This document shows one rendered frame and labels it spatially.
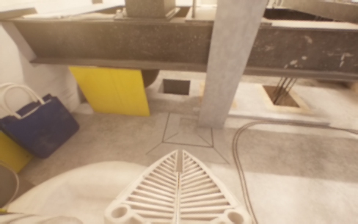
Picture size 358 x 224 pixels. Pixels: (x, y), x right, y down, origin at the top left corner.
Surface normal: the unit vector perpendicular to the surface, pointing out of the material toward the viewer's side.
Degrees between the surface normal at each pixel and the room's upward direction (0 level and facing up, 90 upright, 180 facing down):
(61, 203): 73
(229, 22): 90
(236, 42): 90
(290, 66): 90
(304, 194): 0
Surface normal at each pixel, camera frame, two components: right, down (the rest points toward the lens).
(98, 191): -0.04, 0.39
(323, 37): -0.12, 0.68
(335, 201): 0.00, -0.73
